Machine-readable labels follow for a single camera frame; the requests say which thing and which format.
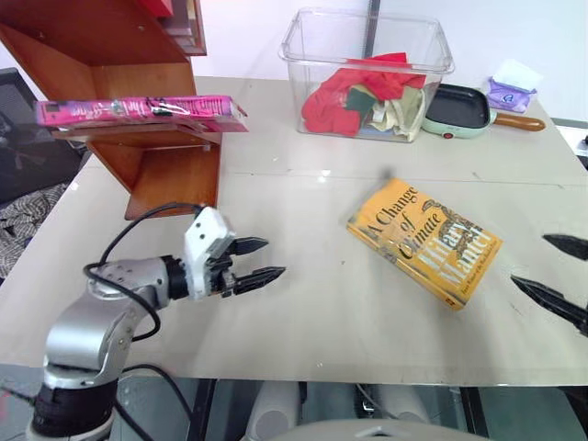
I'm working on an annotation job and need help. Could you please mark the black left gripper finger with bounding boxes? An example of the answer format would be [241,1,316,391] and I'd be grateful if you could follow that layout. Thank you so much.
[234,266,287,296]
[232,236,270,257]

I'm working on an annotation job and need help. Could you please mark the green electric frying pan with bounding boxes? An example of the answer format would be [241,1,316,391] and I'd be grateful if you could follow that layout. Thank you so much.
[421,83,547,141]

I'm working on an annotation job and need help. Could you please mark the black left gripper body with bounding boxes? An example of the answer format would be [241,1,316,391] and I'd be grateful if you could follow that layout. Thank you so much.
[205,238,241,299]

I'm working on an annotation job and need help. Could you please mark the wooden bookshelf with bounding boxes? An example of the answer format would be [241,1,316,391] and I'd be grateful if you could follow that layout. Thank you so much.
[0,0,223,221]

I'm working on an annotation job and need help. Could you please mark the dark vertical pole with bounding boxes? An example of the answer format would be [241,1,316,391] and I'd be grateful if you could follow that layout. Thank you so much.
[365,0,381,60]

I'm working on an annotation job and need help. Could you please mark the grey patterned cloth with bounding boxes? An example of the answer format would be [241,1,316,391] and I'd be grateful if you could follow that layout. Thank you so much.
[0,182,70,279]

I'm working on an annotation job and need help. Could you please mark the clear plastic storage bin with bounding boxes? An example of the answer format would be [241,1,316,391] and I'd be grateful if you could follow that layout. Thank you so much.
[278,6,456,144]

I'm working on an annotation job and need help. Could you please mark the red and beige cloths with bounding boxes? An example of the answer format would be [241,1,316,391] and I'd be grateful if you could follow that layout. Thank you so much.
[301,51,426,137]

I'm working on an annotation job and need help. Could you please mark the purple tissue pack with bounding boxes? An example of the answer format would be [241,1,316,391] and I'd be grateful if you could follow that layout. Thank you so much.
[487,58,545,115]

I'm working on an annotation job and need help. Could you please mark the black mesh office chair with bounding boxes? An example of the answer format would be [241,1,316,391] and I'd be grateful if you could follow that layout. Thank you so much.
[0,67,88,206]

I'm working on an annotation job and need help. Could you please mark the red book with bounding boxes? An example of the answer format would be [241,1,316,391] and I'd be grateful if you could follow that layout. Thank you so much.
[137,0,186,19]

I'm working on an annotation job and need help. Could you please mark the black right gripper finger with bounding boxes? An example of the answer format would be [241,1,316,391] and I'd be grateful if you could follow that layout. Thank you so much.
[542,233,588,262]
[510,275,588,339]

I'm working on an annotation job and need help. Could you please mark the pink book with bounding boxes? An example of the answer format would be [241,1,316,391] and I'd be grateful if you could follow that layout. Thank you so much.
[34,95,251,134]

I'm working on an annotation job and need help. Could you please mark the cream cloth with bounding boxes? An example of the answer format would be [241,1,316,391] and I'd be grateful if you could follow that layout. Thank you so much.
[365,86,427,141]

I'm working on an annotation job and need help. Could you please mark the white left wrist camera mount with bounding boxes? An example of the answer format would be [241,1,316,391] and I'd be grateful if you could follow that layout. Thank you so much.
[183,206,237,301]

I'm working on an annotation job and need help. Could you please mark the yellow paperback book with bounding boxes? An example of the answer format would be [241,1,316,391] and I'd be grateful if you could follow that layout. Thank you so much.
[345,177,504,312]

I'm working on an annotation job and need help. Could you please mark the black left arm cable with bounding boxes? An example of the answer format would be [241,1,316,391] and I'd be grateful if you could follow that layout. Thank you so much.
[83,202,206,441]

